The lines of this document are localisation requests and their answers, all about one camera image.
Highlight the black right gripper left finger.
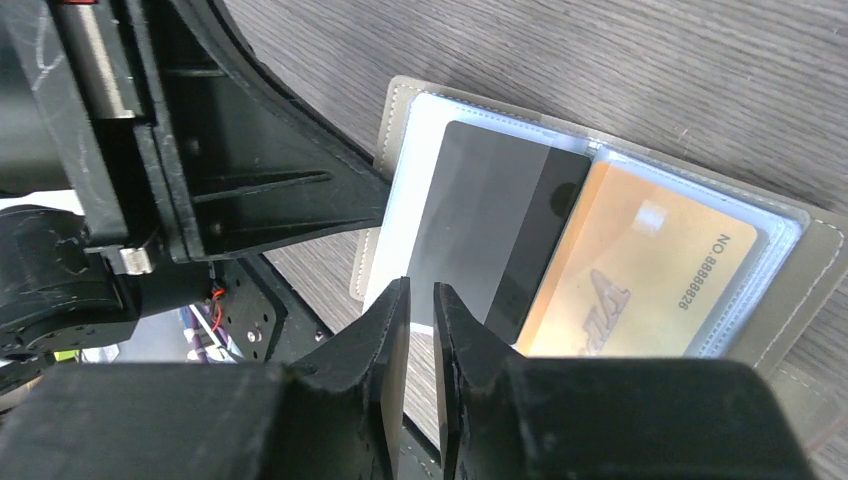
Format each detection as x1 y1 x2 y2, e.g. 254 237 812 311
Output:
1 277 410 479

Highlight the black credit card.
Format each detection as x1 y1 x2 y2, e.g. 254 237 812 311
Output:
408 121 591 344

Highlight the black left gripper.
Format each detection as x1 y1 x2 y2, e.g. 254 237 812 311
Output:
1 1 390 393

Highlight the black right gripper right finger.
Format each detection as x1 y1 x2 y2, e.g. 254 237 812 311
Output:
433 283 814 479

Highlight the gold credit card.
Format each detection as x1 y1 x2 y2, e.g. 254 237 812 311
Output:
515 163 758 357

